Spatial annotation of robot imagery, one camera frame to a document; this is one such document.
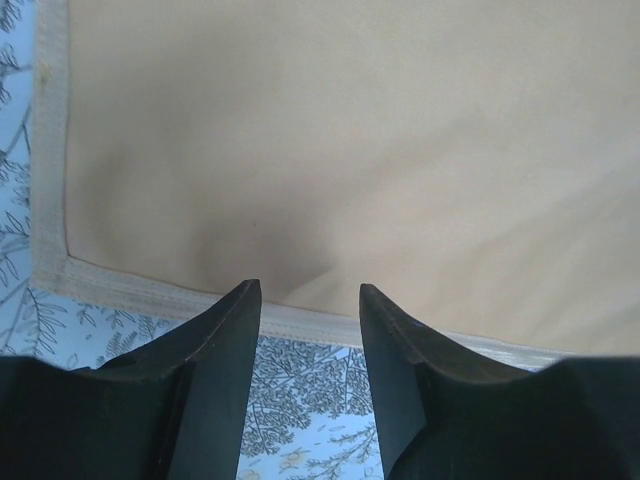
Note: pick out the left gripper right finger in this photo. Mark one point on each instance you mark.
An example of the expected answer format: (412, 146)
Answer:
(443, 411)

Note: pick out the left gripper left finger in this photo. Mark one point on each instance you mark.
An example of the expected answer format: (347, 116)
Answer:
(173, 408)

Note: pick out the orange satin napkin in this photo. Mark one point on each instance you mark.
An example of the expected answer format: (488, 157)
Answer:
(477, 161)

